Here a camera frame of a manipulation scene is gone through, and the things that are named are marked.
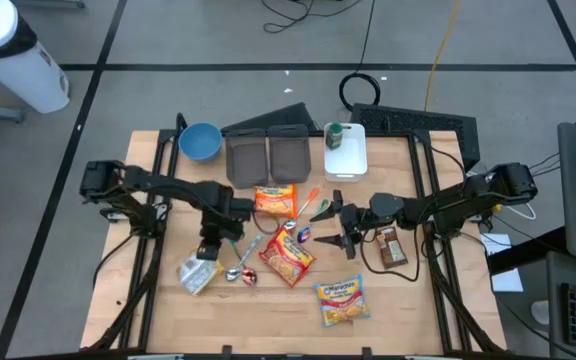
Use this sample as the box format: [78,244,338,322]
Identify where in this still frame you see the coiled black cable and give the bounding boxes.
[338,0,382,112]

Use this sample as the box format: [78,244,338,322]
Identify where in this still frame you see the white cable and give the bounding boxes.
[505,202,538,221]

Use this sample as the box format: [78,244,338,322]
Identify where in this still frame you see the white plastic bin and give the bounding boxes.
[322,122,369,184]

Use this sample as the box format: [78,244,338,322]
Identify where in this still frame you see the brown snack bar packet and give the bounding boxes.
[373,225,410,270]

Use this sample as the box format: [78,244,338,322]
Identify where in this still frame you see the black wedge panel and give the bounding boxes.
[220,101,322,134]

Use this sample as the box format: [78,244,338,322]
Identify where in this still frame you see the white trash bin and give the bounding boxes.
[0,0,71,115]

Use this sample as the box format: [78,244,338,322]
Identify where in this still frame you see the orange ramen packet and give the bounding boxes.
[253,183,299,220]

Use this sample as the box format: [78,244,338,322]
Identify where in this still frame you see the red ramen packet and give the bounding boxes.
[258,225,317,289]

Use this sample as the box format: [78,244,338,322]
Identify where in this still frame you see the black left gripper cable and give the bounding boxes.
[250,209,280,237]

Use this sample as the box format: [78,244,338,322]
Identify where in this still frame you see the blue bowl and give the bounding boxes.
[178,121,224,163]

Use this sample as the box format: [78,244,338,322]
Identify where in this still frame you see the green-lid spice jar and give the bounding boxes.
[324,122,345,151]

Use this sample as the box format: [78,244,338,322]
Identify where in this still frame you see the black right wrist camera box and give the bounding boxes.
[368,192,405,224]

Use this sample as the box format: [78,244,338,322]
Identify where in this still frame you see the clear plastic bin left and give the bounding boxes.
[224,128,270,190]

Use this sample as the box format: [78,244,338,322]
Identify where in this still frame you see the black aluminium table frame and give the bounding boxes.
[87,112,507,360]

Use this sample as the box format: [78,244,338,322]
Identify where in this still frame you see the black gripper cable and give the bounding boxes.
[250,209,280,237]
[358,222,422,278]

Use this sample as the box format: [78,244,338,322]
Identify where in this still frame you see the white paper sheet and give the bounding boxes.
[480,232,525,294]

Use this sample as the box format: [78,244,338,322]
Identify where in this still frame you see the blue-edged ramen packet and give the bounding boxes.
[312,273,372,329]

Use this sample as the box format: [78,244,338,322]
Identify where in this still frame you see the black floor cables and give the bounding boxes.
[260,0,364,35]

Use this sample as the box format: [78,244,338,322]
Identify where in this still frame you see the green-handled iridescent spoon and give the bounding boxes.
[296,199,330,245]

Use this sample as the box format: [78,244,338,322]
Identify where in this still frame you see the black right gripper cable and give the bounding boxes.
[358,222,422,278]

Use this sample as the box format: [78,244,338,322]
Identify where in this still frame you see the white computer mouse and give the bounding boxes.
[530,299,551,327]

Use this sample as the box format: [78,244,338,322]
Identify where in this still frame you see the grey plastic bin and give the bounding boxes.
[266,124,313,185]

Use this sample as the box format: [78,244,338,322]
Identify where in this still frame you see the orange-handled spoon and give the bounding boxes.
[283,187,320,232]

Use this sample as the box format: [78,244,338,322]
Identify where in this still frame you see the silver spoon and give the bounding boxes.
[224,232,264,283]

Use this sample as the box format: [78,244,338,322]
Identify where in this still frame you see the teal-handled reddish spoon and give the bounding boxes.
[230,238,259,287]

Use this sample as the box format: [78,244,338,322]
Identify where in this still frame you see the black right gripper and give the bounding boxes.
[308,188,375,261]

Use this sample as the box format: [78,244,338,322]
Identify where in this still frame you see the yellow cable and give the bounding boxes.
[423,0,462,112]

